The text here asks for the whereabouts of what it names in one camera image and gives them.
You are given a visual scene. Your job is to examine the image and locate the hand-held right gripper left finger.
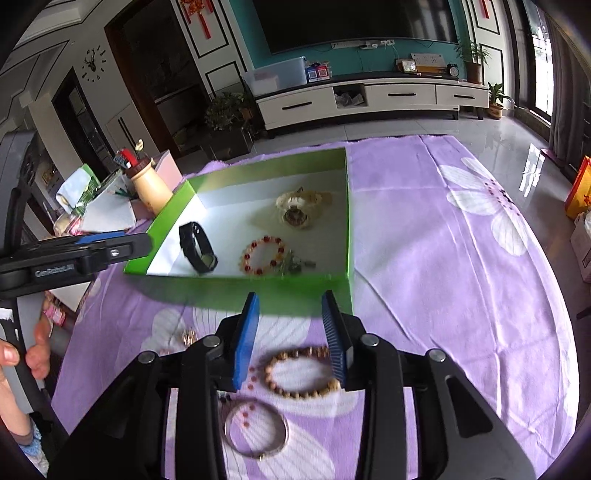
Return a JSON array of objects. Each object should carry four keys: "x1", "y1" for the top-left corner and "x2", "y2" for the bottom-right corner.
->
[{"x1": 48, "y1": 292, "x2": 262, "y2": 480}]

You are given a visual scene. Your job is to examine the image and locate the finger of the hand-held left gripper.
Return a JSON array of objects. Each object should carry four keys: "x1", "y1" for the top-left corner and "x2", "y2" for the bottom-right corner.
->
[
  {"x1": 75, "y1": 232, "x2": 127, "y2": 246},
  {"x1": 90, "y1": 234, "x2": 153, "y2": 274}
]

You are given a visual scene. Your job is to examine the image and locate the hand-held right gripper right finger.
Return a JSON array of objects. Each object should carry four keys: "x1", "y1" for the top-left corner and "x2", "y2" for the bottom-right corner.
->
[{"x1": 321, "y1": 290, "x2": 525, "y2": 480}]

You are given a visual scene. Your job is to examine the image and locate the wooden bead bracelet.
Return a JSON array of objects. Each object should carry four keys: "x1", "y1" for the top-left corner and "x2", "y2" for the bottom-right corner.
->
[{"x1": 264, "y1": 346, "x2": 343, "y2": 398}]

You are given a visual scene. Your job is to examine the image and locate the green cardboard box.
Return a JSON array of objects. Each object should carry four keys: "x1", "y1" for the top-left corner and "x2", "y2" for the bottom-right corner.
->
[{"x1": 124, "y1": 148, "x2": 355, "y2": 317}]

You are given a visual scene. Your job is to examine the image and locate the silver bangle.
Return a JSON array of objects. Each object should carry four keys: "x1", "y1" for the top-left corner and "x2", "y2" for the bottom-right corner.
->
[{"x1": 224, "y1": 399, "x2": 289, "y2": 459}]

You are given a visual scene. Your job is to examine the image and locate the person's left hand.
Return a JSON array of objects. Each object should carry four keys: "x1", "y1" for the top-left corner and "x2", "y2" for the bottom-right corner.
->
[{"x1": 0, "y1": 314, "x2": 54, "y2": 381}]

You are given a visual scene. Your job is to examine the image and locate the pink snack packet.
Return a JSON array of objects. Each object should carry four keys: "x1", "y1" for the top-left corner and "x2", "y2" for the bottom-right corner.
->
[{"x1": 41, "y1": 295, "x2": 77, "y2": 330}]

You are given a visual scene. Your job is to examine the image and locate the green snack packet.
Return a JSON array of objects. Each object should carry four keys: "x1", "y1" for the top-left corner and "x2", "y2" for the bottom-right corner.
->
[{"x1": 55, "y1": 164, "x2": 123, "y2": 217}]

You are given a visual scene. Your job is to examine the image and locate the cream bottle pen holder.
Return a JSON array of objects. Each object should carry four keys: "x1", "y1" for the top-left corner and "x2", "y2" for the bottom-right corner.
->
[{"x1": 126, "y1": 157, "x2": 172, "y2": 217}]

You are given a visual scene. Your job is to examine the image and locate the black smart band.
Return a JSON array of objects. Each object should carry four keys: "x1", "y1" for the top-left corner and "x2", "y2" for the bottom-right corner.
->
[{"x1": 178, "y1": 222, "x2": 219, "y2": 274}]

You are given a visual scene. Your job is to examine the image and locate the pink box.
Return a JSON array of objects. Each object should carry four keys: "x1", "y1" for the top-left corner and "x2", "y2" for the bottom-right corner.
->
[{"x1": 150, "y1": 154, "x2": 183, "y2": 192}]

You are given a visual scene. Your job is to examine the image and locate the purple floral cloth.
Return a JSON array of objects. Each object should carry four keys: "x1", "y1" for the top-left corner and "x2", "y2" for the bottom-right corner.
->
[{"x1": 51, "y1": 134, "x2": 580, "y2": 480}]

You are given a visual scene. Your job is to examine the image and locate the cream wrist watch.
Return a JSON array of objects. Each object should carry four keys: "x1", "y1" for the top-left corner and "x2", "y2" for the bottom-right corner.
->
[{"x1": 276, "y1": 187, "x2": 333, "y2": 228}]

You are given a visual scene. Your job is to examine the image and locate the potted plants on dark stand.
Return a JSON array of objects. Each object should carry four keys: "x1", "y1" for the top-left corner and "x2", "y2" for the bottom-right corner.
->
[{"x1": 203, "y1": 92, "x2": 257, "y2": 160}]

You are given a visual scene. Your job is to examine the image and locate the clear plastic storage box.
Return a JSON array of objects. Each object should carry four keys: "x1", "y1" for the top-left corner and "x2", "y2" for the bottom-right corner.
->
[{"x1": 242, "y1": 56, "x2": 308, "y2": 97}]

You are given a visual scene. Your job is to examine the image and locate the white tv cabinet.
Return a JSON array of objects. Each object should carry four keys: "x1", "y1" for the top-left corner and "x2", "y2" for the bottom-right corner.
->
[{"x1": 255, "y1": 74, "x2": 490, "y2": 139}]

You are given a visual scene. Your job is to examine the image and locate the white plastic bag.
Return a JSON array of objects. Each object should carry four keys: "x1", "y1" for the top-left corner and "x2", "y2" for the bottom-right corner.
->
[{"x1": 570, "y1": 210, "x2": 591, "y2": 283}]

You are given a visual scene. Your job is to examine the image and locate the small potted plant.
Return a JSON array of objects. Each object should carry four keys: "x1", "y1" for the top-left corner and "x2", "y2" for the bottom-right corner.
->
[{"x1": 487, "y1": 83, "x2": 515, "y2": 121}]

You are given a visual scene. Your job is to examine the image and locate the orange bag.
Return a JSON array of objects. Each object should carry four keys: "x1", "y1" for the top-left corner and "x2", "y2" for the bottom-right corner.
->
[{"x1": 566, "y1": 156, "x2": 591, "y2": 220}]

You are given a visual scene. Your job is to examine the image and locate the white desk calendar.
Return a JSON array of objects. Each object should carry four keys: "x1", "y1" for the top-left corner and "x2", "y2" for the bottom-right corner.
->
[{"x1": 411, "y1": 53, "x2": 446, "y2": 70}]

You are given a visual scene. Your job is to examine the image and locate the tall potted plant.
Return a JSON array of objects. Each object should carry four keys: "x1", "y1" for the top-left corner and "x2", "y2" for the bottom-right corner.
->
[{"x1": 455, "y1": 37, "x2": 490, "y2": 85}]

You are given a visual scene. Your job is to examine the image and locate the black television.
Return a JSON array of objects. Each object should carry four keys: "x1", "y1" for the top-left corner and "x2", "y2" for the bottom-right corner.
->
[{"x1": 252, "y1": 0, "x2": 460, "y2": 56}]

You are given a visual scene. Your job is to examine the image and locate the grey curtain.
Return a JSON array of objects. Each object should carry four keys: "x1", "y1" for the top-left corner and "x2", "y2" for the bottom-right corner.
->
[{"x1": 540, "y1": 9, "x2": 591, "y2": 171}]

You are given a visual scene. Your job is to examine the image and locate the red yellow bead bracelet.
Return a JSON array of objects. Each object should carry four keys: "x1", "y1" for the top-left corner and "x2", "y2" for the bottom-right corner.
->
[{"x1": 239, "y1": 235, "x2": 288, "y2": 276}]

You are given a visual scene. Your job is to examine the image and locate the dark metal keychain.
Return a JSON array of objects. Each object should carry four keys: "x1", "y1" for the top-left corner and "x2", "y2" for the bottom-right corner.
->
[{"x1": 277, "y1": 251, "x2": 317, "y2": 278}]

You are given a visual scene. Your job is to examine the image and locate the black wall clock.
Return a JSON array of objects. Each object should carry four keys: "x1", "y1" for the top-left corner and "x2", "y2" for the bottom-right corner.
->
[{"x1": 82, "y1": 46, "x2": 108, "y2": 83}]

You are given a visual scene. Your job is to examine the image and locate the red knot wall decoration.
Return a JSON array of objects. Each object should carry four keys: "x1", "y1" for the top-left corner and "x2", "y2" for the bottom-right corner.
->
[{"x1": 181, "y1": 0, "x2": 214, "y2": 40}]

